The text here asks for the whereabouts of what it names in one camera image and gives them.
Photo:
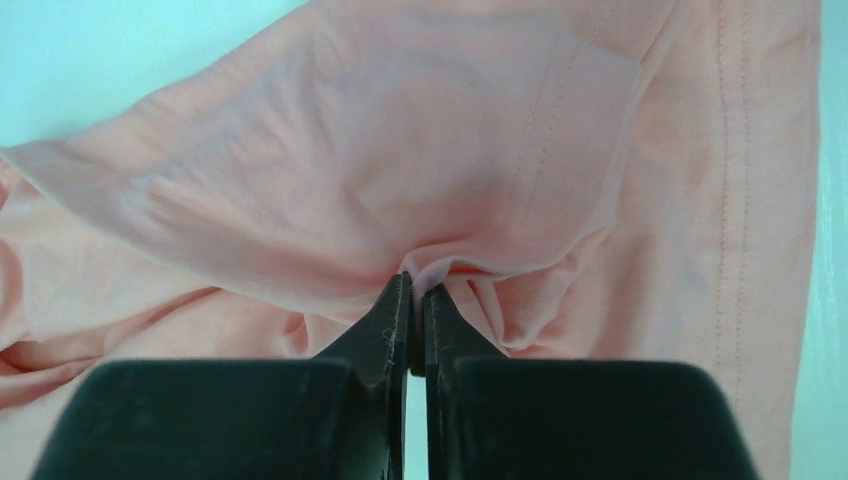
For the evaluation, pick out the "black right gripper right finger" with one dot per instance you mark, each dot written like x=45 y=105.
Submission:
x=493 y=417

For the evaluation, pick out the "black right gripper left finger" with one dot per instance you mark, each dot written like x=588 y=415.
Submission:
x=338 y=415

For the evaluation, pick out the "pink t-shirt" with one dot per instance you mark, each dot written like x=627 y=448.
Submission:
x=589 y=179

